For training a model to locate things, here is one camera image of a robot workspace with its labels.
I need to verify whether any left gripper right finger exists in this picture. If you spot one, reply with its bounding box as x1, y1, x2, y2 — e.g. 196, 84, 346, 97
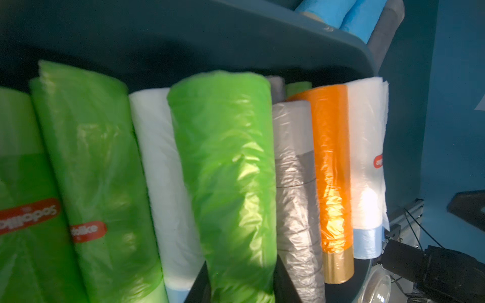
274, 255, 302, 303

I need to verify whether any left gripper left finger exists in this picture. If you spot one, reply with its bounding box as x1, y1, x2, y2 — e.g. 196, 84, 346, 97
184, 262, 211, 303

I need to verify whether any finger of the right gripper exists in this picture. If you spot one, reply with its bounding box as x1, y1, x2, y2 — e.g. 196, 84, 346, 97
447, 190, 485, 231

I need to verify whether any white roll blue end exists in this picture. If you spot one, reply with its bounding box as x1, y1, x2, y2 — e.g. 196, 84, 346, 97
346, 77, 389, 260

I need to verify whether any green trash bag roll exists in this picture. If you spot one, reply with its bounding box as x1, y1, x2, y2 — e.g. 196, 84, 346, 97
1, 88, 88, 302

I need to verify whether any orange trash bag roll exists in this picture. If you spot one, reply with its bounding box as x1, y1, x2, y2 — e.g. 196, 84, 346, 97
288, 85, 354, 284

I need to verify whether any white blue trash bag roll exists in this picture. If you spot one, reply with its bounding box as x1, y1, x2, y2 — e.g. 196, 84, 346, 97
129, 88, 205, 302

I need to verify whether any dark grey trash bag roll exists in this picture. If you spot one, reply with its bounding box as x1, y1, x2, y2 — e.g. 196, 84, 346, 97
266, 76, 286, 104

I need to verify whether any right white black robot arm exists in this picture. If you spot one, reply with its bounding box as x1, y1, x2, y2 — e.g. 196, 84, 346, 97
381, 190, 484, 302

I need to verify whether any round clear lid dish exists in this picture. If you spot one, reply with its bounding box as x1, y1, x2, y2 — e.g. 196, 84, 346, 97
357, 265, 392, 303

